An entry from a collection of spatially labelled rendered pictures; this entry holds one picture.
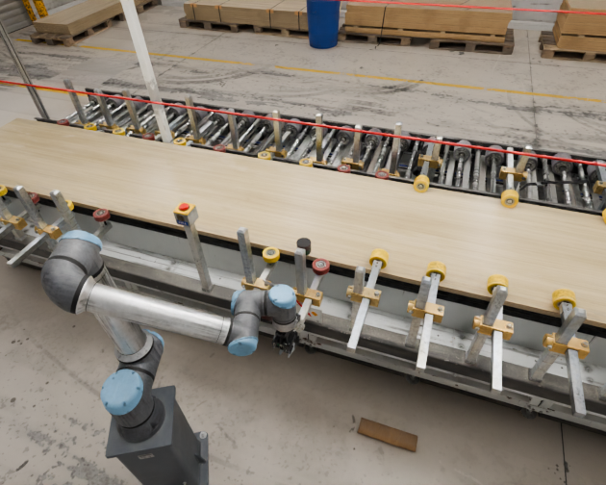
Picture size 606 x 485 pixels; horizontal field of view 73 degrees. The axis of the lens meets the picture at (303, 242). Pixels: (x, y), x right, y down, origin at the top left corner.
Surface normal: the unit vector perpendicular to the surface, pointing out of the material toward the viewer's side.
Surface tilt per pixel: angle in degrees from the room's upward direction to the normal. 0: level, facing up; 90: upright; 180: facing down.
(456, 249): 0
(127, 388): 5
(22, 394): 0
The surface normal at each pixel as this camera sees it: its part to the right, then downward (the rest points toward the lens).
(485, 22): -0.32, 0.66
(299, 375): -0.04, -0.73
